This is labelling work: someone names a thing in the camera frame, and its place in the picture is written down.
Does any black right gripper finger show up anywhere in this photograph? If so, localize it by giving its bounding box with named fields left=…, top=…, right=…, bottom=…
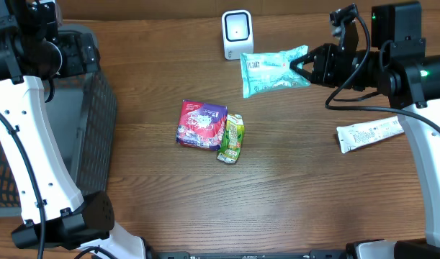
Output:
left=289, top=50, right=315, bottom=68
left=291, top=66, right=313, bottom=83

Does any teal snack packet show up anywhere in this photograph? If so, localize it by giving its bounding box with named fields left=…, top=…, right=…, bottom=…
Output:
left=240, top=45, right=310, bottom=99

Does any white conditioner tube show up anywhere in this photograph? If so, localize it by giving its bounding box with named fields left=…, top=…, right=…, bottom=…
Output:
left=336, top=117, right=404, bottom=154

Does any green tea drink carton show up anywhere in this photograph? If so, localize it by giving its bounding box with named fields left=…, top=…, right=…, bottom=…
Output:
left=217, top=114, right=245, bottom=164

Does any red purple snack bag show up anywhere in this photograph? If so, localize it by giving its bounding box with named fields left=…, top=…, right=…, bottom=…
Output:
left=176, top=100, right=228, bottom=150

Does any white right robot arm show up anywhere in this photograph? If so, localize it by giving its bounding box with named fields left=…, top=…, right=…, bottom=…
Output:
left=290, top=1, right=440, bottom=259

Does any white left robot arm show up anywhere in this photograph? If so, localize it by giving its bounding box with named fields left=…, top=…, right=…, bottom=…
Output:
left=0, top=1, right=151, bottom=258

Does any white barcode scanner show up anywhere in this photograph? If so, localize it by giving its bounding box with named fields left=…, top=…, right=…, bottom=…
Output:
left=221, top=9, right=254, bottom=60

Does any grey plastic mesh basket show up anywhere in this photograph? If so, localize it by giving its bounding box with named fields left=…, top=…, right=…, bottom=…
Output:
left=0, top=24, right=118, bottom=219

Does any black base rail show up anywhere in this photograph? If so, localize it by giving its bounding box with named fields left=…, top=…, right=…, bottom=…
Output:
left=153, top=240, right=412, bottom=259

